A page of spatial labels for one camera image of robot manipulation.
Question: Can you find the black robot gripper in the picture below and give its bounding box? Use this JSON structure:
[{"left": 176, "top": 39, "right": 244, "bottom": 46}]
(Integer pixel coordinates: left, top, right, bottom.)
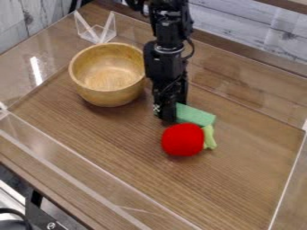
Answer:
[{"left": 143, "top": 40, "right": 189, "bottom": 123}]

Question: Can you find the green rectangular block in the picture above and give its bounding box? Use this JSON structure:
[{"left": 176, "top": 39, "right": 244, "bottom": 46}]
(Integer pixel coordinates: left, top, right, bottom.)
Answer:
[{"left": 176, "top": 103, "right": 216, "bottom": 127}]

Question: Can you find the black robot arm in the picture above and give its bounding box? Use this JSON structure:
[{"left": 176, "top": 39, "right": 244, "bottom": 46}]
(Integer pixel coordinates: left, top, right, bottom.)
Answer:
[{"left": 143, "top": 0, "right": 195, "bottom": 122}]

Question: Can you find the light wooden bowl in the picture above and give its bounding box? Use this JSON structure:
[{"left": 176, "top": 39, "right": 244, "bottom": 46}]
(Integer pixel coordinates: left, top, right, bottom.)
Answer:
[{"left": 68, "top": 42, "right": 145, "bottom": 107}]

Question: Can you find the red plush apple toy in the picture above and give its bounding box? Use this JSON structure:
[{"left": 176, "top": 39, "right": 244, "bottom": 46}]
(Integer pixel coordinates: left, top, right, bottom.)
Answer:
[{"left": 160, "top": 123, "right": 217, "bottom": 156}]

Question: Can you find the clear acrylic front barrier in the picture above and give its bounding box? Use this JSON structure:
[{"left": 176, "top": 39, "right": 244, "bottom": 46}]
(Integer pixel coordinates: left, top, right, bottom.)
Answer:
[{"left": 0, "top": 107, "right": 201, "bottom": 230}]

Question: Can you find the clear acrylic corner bracket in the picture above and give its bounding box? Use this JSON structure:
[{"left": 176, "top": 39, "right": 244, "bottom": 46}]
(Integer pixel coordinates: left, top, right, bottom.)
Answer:
[{"left": 73, "top": 11, "right": 116, "bottom": 44}]

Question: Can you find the black table leg bracket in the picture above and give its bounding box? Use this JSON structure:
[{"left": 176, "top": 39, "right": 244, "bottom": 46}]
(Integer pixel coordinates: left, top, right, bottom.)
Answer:
[{"left": 25, "top": 190, "right": 68, "bottom": 230}]

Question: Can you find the black cable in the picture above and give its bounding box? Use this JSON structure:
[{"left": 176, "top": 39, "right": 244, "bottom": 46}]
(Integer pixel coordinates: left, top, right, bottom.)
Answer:
[{"left": 0, "top": 207, "right": 33, "bottom": 230}]

